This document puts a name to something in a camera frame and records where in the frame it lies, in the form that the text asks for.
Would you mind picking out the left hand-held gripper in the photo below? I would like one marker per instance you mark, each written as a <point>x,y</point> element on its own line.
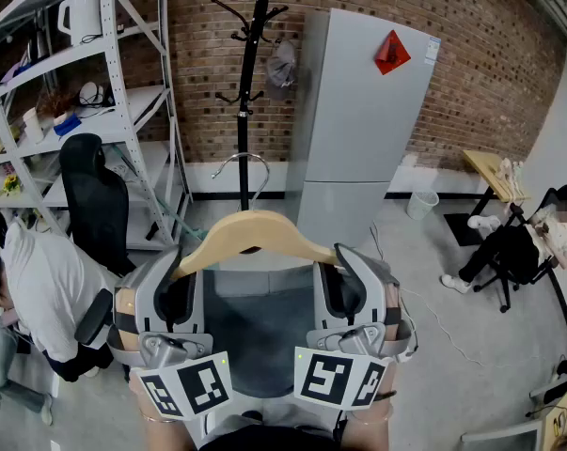
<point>203,383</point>

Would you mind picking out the blue flat item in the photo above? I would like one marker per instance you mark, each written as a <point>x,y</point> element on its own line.
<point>67,125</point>

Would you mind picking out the red diamond paper decoration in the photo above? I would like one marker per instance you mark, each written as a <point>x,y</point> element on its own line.
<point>392,53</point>

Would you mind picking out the grey monitor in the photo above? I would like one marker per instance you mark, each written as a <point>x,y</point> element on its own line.
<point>504,437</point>

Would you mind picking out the white cloth bundle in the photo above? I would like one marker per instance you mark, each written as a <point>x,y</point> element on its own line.
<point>508,176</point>

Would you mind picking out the person's right hand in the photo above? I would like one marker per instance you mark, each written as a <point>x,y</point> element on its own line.
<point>393,299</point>

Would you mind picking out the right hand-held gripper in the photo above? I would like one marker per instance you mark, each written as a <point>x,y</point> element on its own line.
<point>330,378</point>

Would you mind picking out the black swivel chair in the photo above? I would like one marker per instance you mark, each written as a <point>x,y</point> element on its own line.
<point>523,275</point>

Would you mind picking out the black floor mat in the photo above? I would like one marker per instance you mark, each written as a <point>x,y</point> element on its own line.
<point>459,233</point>

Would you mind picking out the grey cap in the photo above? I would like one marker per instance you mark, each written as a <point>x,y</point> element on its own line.
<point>280,71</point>

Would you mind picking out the white paper cup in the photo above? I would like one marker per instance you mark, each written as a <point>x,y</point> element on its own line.
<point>33,127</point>

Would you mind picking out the white metal shelf rack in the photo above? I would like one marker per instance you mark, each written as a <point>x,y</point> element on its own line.
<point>108,40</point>

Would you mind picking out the blue-grey garment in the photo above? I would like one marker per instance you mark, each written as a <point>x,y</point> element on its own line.
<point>259,327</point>

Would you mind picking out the blue white label sticker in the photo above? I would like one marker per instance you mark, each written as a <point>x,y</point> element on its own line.
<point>432,47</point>

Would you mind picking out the yellow flowers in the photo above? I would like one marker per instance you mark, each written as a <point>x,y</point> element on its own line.
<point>11,185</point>

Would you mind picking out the person's left hand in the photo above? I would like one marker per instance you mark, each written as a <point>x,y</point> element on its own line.
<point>125,313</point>

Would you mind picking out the wooden clothes hanger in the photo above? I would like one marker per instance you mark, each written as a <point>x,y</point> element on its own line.
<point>259,228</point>

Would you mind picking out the person's black shoe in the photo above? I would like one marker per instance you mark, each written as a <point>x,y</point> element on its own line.
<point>252,415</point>

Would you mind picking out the black office chair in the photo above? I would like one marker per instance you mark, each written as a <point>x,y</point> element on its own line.
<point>95,205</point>

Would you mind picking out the person's black top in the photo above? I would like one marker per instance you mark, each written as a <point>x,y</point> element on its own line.
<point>283,442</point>

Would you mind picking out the white mesh wastebasket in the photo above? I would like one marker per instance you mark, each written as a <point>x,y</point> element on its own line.
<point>421,205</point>

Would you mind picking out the black coat rack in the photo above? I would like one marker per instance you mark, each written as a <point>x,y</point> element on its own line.
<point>247,87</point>

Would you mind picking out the person's left forearm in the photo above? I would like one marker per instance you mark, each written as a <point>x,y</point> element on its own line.
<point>170,437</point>

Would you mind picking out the grey refrigerator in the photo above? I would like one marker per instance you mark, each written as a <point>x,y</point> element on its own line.
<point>358,125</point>

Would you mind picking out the dried brown plant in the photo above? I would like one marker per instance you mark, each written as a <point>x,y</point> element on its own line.
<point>55,104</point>

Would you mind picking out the black and white headset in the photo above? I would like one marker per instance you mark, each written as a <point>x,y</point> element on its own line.
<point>90,93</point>

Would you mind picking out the light wooden desk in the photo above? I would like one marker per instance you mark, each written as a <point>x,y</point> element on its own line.
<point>483,167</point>

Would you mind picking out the person's right forearm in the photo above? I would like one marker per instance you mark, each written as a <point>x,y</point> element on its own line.
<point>367,435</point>

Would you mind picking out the white electric kettle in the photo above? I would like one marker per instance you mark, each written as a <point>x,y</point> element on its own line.
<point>83,17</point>

